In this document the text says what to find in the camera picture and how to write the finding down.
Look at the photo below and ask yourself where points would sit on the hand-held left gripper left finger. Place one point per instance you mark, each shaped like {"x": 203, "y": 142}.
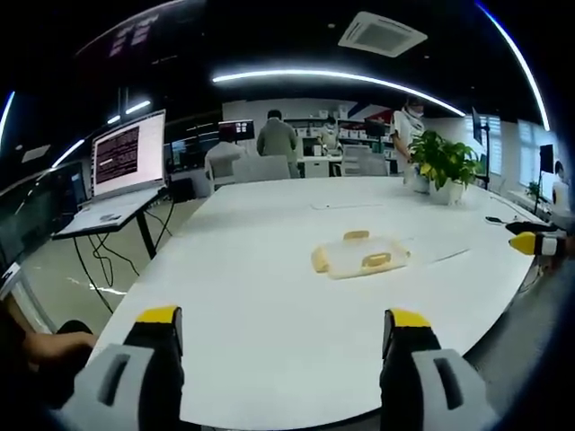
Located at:
{"x": 135, "y": 381}

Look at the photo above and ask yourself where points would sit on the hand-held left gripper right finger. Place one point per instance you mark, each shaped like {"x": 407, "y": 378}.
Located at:
{"x": 431, "y": 386}

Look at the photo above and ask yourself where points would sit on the clear box with yellow plastic buckles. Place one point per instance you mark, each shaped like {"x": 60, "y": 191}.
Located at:
{"x": 361, "y": 258}

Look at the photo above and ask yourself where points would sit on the small black phone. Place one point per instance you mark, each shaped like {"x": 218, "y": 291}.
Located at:
{"x": 495, "y": 219}

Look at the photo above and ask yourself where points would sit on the person's leg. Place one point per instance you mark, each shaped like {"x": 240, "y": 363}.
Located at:
{"x": 40, "y": 354}

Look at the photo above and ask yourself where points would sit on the green potted plant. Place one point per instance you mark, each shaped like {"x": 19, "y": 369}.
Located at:
{"x": 442, "y": 159}

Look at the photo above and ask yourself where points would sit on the black-legged laptop stand table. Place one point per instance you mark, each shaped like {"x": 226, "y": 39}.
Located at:
{"x": 112, "y": 224}

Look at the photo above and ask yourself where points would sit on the curved ceiling light strip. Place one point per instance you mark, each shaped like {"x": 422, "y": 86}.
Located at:
{"x": 525, "y": 67}

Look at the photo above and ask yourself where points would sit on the white office chair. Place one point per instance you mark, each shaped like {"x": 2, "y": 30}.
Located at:
{"x": 364, "y": 159}

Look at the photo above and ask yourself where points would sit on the open laptop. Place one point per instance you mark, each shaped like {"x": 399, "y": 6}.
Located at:
{"x": 128, "y": 157}

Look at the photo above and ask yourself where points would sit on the ceiling air conditioner vent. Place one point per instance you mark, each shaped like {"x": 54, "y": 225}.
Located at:
{"x": 382, "y": 35}

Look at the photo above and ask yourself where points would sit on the long ceiling light strip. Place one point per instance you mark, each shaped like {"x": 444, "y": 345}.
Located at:
{"x": 337, "y": 76}

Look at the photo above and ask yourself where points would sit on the grey office chair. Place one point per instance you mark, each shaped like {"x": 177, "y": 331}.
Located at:
{"x": 260, "y": 168}

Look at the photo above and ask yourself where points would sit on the desktop monitor with red windows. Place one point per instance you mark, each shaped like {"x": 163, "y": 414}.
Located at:
{"x": 236, "y": 130}

